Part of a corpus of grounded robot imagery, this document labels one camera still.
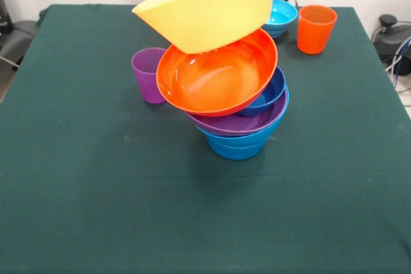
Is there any orange-red plastic cup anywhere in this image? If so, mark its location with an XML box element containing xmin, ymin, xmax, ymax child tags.
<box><xmin>296</xmin><ymin>4</ymin><xmax>338</xmax><ymax>55</ymax></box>

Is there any large yellow plastic bowl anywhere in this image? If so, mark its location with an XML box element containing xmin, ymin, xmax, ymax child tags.
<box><xmin>131</xmin><ymin>0</ymin><xmax>276</xmax><ymax>54</ymax></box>

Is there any small dark blue bowl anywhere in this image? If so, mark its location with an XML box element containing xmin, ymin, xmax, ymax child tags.
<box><xmin>236</xmin><ymin>65</ymin><xmax>287</xmax><ymax>118</ymax></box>

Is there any orange shallow plastic bowl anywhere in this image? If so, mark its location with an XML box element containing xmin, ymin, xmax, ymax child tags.
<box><xmin>155</xmin><ymin>28</ymin><xmax>279</xmax><ymax>118</ymax></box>

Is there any large purple plastic bowl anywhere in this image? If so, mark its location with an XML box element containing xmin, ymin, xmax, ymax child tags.
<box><xmin>184</xmin><ymin>86</ymin><xmax>289</xmax><ymax>137</ymax></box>

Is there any medium light blue bowl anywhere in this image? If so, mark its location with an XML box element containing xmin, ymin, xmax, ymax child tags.
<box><xmin>195</xmin><ymin>86</ymin><xmax>290</xmax><ymax>148</ymax></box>

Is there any small cyan plastic bowl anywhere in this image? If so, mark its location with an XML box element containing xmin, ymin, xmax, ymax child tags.
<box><xmin>261</xmin><ymin>0</ymin><xmax>299</xmax><ymax>39</ymax></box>

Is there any purple plastic cup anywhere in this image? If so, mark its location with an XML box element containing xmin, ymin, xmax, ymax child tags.
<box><xmin>131</xmin><ymin>47</ymin><xmax>168</xmax><ymax>105</ymax></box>

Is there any small light blue bowl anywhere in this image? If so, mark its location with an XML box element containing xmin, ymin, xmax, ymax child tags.
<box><xmin>207</xmin><ymin>139</ymin><xmax>268</xmax><ymax>161</ymax></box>

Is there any dark green tablecloth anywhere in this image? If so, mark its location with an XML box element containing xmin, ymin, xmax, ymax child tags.
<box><xmin>0</xmin><ymin>4</ymin><xmax>411</xmax><ymax>274</ymax></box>

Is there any blue cable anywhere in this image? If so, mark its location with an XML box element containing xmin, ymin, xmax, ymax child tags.
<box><xmin>393</xmin><ymin>37</ymin><xmax>411</xmax><ymax>78</ymax></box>

